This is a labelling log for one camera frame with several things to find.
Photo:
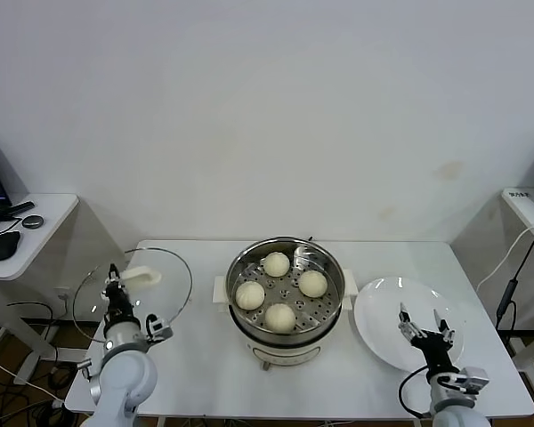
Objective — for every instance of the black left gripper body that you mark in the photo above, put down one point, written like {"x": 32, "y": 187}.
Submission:
{"x": 119, "y": 307}

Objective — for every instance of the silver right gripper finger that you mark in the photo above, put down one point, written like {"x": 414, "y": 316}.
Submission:
{"x": 410, "y": 331}
{"x": 445, "y": 330}

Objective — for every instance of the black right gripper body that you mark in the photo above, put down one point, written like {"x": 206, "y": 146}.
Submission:
{"x": 436, "y": 351}

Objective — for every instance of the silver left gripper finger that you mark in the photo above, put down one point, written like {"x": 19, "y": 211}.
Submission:
{"x": 112, "y": 276}
{"x": 123, "y": 288}

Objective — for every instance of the white steamed baozi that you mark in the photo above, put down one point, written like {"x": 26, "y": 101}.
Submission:
{"x": 249, "y": 295}
{"x": 276, "y": 264}
{"x": 312, "y": 284}
{"x": 279, "y": 317}

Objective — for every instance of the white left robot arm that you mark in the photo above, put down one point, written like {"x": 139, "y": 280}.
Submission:
{"x": 124, "y": 378}

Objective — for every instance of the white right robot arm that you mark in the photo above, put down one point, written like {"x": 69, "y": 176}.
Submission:
{"x": 458, "y": 413}

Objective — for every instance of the stainless steel steamer pot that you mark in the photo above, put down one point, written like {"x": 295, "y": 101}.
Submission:
{"x": 329, "y": 284}

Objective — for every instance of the white electric steamer pot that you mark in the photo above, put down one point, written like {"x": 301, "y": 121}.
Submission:
{"x": 285, "y": 353}

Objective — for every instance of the white round plate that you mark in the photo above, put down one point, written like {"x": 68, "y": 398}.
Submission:
{"x": 382, "y": 311}

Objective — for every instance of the white side table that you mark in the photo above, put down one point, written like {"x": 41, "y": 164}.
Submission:
{"x": 35, "y": 240}

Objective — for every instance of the black computer mouse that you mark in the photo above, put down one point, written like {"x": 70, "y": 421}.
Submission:
{"x": 3, "y": 245}

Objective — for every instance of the black bar device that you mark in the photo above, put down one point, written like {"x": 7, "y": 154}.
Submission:
{"x": 20, "y": 208}

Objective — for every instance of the white desk with label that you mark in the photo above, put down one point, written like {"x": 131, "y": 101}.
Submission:
{"x": 523, "y": 209}

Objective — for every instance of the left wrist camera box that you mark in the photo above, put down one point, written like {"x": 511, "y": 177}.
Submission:
{"x": 159, "y": 328}

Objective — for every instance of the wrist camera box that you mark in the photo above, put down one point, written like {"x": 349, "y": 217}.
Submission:
{"x": 471, "y": 380}
{"x": 159, "y": 328}

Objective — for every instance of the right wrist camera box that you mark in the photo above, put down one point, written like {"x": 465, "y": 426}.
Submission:
{"x": 471, "y": 380}

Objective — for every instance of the white wall socket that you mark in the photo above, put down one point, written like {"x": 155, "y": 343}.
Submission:
{"x": 64, "y": 294}

